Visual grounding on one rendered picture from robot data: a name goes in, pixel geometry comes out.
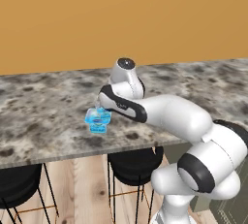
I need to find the blue yogurt container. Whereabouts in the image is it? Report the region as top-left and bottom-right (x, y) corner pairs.
(84, 106), (112, 135)

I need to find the black bar stool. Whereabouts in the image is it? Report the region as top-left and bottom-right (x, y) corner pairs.
(0, 163), (60, 224)
(107, 145), (165, 224)

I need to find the grey-green cabinet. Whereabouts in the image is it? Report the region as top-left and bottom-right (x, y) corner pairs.
(164, 142), (248, 224)

